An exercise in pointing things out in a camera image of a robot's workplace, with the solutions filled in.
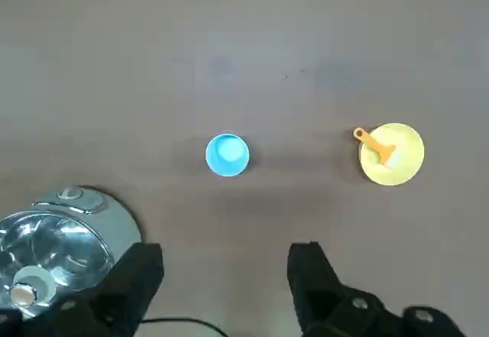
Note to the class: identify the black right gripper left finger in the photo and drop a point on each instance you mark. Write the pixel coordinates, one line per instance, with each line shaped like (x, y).
(126, 283)

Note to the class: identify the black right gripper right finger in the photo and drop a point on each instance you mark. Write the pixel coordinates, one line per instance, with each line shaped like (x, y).
(317, 283)

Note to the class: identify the blue plastic cup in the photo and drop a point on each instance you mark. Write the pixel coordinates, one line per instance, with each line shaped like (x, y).
(227, 155)

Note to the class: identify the steel electric pot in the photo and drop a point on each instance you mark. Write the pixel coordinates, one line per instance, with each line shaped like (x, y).
(122, 218)

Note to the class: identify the shiny pot lid with knob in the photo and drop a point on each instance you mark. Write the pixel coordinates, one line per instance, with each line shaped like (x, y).
(57, 245)

